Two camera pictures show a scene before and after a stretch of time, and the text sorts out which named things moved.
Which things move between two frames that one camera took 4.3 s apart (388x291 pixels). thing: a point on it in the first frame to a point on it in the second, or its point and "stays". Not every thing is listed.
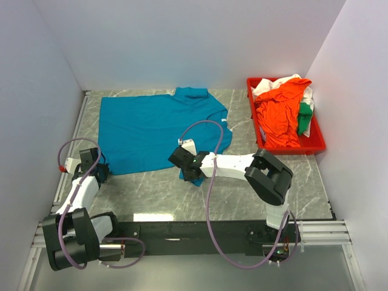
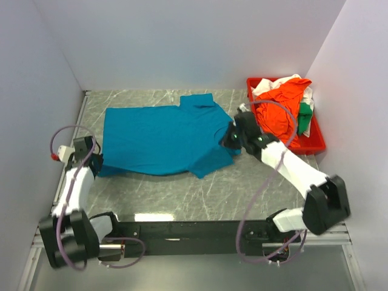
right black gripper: [187, 177] to [227, 140]
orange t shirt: [277, 113] stays
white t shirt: [267, 85] stays
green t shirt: [304, 117] stays
